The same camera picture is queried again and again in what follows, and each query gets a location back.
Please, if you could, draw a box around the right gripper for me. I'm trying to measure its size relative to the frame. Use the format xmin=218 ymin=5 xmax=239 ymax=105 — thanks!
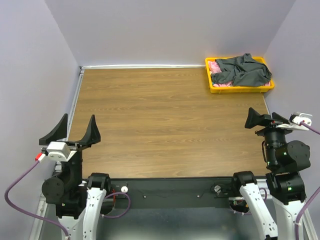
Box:
xmin=244 ymin=105 xmax=297 ymax=167

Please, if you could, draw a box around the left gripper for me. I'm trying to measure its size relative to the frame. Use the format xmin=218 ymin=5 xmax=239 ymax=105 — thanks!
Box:
xmin=40 ymin=112 xmax=101 ymax=186

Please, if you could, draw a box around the grey t shirt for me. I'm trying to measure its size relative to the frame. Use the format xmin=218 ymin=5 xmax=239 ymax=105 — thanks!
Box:
xmin=210 ymin=53 xmax=272 ymax=87

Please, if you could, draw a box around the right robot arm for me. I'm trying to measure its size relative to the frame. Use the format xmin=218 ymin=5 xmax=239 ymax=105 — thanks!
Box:
xmin=230 ymin=107 xmax=312 ymax=240

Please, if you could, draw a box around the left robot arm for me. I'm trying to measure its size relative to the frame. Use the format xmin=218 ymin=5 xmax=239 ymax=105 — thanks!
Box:
xmin=39 ymin=114 xmax=111 ymax=240

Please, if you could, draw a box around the yellow plastic bin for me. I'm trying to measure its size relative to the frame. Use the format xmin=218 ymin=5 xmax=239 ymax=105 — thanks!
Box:
xmin=204 ymin=56 xmax=276 ymax=94

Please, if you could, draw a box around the pink t shirt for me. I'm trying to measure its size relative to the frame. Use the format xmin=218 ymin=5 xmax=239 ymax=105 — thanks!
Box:
xmin=208 ymin=61 xmax=271 ymax=87

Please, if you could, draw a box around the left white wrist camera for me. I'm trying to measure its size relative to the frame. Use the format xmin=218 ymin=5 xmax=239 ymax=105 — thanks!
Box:
xmin=46 ymin=141 xmax=71 ymax=162

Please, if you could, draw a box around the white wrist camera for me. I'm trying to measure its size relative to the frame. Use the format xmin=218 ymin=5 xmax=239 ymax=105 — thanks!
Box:
xmin=276 ymin=112 xmax=313 ymax=131
xmin=46 ymin=141 xmax=71 ymax=162

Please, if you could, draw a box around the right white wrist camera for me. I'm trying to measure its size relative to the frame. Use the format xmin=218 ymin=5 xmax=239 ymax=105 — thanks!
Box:
xmin=276 ymin=112 xmax=313 ymax=131

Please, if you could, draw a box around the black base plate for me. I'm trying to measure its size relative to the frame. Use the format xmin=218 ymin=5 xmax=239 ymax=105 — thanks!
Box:
xmin=111 ymin=176 xmax=241 ymax=209

